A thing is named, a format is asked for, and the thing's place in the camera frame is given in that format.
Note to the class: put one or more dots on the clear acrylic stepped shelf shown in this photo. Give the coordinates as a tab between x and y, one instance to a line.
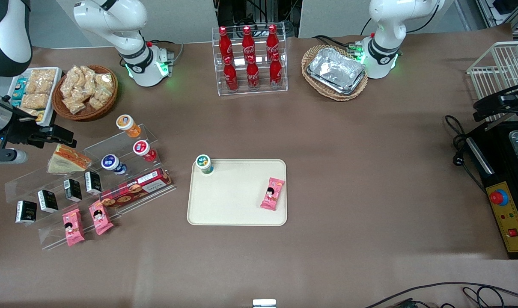
49	179

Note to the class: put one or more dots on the dark brown wicker basket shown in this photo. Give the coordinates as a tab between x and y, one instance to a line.
109	105

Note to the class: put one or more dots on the pink cartoon snack packet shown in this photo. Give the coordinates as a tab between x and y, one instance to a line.
272	194
100	218
73	227

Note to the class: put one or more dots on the small black carton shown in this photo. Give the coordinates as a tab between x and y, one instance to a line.
26	212
48	201
72	190
93	183

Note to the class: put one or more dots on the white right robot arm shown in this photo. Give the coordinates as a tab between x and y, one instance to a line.
113	21

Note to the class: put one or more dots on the teal small snack packet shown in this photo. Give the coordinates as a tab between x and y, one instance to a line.
18	90

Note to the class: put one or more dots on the beige cracker pack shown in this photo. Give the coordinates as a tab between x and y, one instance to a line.
35	101
42	80

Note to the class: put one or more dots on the cream plastic tray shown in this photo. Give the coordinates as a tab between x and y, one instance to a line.
233	196

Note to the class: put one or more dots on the blue small bottle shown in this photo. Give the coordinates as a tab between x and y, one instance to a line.
112	164

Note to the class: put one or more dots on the green-lid small cup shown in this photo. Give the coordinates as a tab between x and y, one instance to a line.
204	163

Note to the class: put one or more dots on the red cola bottle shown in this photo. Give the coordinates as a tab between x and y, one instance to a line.
224	42
275	72
253	73
248	40
272	39
230	75

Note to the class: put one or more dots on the red small bottle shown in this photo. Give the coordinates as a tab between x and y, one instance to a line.
144	150

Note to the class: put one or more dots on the white rectangular snack tray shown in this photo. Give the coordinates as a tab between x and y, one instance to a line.
53	100

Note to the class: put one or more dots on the clear bag of crackers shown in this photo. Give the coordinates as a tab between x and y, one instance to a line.
104	82
69	84
74	105
82	75
98	99

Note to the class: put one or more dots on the light tan wicker basket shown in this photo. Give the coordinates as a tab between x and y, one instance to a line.
310	55

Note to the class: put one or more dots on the black equipment rack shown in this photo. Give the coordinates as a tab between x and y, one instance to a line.
259	13

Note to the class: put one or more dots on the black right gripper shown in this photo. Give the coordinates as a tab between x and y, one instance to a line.
20	130

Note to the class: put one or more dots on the aluminium foil tray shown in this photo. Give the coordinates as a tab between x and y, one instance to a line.
327	87
336	68

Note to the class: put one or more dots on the black machine yellow panel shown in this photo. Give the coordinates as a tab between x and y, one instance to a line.
498	162

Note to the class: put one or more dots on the black clamp device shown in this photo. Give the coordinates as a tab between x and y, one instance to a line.
503	102

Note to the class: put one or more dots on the orange small bottle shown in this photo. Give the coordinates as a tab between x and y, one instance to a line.
128	125

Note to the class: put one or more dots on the yellow small snack packet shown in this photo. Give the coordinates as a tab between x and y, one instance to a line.
35	114

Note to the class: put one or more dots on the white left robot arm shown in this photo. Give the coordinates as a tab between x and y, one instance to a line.
387	25

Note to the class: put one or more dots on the plastic-wrapped triangle sandwich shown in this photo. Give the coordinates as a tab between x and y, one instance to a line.
68	159

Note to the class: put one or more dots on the red cookie box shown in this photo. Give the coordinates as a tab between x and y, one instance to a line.
135	189

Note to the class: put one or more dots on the clear acrylic bottle rack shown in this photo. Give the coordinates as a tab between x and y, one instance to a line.
242	92

